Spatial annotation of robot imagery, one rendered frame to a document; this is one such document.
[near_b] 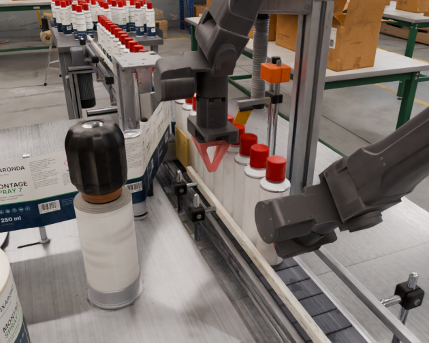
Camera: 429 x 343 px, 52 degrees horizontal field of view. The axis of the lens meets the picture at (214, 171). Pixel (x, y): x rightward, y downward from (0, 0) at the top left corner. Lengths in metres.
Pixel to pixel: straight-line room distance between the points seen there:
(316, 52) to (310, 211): 0.38
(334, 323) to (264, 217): 0.23
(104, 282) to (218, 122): 0.33
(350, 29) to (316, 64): 1.64
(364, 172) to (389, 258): 0.48
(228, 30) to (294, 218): 0.30
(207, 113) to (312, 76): 0.22
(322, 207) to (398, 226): 0.52
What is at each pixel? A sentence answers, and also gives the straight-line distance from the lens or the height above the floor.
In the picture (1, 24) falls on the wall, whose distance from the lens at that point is 8.36.
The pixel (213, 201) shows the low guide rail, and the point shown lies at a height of 0.91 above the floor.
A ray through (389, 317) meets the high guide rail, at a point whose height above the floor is 0.96.
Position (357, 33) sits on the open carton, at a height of 0.97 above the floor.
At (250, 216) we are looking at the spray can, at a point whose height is 0.96.
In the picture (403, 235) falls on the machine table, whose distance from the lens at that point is 1.05.
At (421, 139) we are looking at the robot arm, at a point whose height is 1.24.
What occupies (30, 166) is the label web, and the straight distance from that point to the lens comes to 0.84.
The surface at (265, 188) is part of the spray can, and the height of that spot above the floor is 1.04.
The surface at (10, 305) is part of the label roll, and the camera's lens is 0.63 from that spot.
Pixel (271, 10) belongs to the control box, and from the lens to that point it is 0.83.
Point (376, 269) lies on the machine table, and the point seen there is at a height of 0.83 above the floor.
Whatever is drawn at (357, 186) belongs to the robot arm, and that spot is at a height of 1.15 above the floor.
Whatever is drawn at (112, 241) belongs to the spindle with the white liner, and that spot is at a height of 1.01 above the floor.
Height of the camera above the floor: 1.40
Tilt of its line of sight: 28 degrees down
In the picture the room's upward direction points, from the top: straight up
